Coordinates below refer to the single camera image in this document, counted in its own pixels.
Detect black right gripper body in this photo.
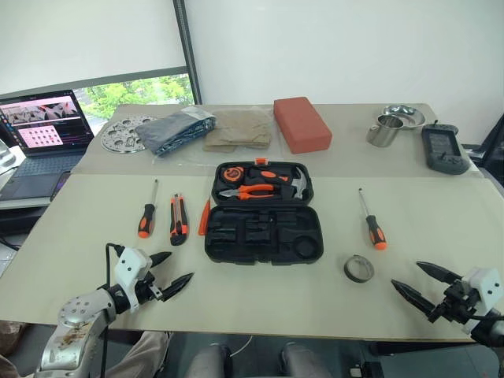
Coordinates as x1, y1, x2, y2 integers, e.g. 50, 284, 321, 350
428, 279, 480, 325

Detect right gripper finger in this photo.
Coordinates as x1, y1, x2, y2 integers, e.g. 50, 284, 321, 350
416, 261, 463, 283
391, 279, 438, 317

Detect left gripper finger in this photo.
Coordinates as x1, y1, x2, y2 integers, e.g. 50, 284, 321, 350
159, 272, 195, 302
148, 251, 173, 267

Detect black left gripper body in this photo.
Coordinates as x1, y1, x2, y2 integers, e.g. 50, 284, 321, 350
135, 271, 164, 304

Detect orange black utility knife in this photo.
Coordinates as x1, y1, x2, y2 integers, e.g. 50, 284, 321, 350
169, 193, 190, 247

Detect orange black screwdriver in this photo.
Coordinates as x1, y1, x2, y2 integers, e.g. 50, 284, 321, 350
357, 187, 389, 251
137, 179, 160, 239

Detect slim orange test pen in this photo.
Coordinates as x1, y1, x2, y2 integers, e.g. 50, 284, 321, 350
197, 196, 213, 236

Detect black tool case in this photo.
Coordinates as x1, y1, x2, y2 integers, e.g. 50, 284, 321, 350
203, 157, 324, 265

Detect beige fabric shape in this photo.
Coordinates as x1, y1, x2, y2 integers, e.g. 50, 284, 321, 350
106, 330, 171, 378

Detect grey rounded shape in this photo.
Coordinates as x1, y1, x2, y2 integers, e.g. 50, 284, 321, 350
184, 342, 233, 378
279, 341, 335, 378

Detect orange black tape measure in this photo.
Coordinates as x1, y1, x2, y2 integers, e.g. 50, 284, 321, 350
220, 165, 247, 185

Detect black handheld controller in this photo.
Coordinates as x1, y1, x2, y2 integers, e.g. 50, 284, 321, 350
420, 120, 472, 175

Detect folded dark blue cloth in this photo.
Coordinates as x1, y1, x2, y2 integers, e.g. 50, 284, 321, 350
135, 106, 218, 157

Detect perforated round metal disc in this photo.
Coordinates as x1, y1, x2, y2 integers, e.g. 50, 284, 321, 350
100, 113, 154, 154

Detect black chair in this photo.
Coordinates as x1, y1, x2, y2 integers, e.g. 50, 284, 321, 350
460, 113, 504, 182

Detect brown fabric shape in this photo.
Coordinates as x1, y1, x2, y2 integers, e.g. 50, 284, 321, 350
0, 321, 28, 355

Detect folded beige cloth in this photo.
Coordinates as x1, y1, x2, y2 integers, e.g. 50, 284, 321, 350
202, 109, 275, 154

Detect stainless steel cup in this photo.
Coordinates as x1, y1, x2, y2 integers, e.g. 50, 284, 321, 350
365, 113, 406, 149

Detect open dark laptop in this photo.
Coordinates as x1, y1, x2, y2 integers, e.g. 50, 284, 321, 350
0, 89, 95, 202

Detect stainless steel bowl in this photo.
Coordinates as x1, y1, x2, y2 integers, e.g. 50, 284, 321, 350
380, 104, 427, 132

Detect steel claw hammer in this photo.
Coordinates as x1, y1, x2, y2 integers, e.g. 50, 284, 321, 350
246, 165, 313, 202

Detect white object beside laptop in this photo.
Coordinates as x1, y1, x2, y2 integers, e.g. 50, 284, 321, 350
0, 137, 27, 174

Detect red-orange rectangular block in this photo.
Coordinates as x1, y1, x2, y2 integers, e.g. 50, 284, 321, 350
272, 96, 334, 155

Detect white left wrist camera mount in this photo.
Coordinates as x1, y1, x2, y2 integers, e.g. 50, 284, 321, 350
113, 246, 155, 314

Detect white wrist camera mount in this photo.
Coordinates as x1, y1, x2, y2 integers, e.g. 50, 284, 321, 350
113, 246, 155, 314
461, 267, 503, 335

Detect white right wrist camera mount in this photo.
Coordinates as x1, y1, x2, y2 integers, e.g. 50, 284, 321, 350
461, 267, 503, 335

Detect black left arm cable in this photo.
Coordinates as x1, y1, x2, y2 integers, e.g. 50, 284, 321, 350
100, 243, 124, 378

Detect orange handled pliers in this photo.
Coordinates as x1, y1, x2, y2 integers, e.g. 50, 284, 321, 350
218, 183, 282, 202

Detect dark window frame post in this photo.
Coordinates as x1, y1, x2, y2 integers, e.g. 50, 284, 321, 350
172, 0, 204, 106

